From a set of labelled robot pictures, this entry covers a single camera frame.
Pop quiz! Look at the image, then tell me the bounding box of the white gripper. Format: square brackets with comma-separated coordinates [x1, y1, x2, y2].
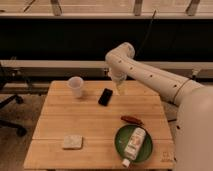
[109, 68, 127, 95]

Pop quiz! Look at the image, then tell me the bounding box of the black eraser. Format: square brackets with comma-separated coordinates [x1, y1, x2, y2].
[98, 88, 113, 106]

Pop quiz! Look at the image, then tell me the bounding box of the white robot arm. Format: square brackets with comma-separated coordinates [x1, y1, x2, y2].
[105, 42, 213, 171]

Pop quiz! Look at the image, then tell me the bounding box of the white sponge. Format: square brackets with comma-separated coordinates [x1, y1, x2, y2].
[62, 135, 83, 149]

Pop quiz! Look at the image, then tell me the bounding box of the red chili pepper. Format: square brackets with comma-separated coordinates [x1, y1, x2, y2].
[121, 116, 143, 125]

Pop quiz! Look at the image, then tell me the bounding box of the green plate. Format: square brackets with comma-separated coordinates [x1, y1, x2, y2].
[114, 125, 153, 163]

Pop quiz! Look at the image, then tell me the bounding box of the white bottle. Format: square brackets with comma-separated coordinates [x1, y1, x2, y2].
[122, 127, 146, 167]

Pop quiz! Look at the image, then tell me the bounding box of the black office chair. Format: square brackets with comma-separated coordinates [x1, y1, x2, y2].
[0, 63, 28, 137]

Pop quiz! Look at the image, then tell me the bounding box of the black hanging cable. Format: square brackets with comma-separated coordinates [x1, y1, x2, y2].
[134, 9, 157, 59]

